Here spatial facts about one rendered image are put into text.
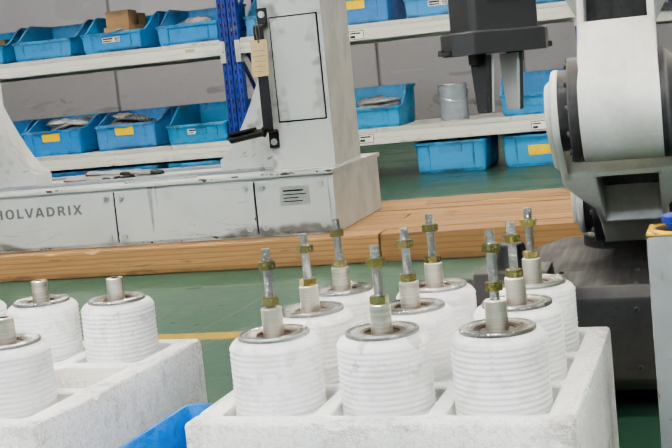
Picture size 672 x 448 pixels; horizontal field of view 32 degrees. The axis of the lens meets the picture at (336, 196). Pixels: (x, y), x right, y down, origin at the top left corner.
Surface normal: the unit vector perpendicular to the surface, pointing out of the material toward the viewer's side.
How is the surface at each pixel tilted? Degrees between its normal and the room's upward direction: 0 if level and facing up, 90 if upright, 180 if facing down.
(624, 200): 73
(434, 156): 92
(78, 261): 90
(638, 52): 42
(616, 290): 46
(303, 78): 90
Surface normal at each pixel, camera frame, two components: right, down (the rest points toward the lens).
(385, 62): -0.27, 0.12
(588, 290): -0.26, -0.61
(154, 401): 0.93, -0.06
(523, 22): 0.45, 0.04
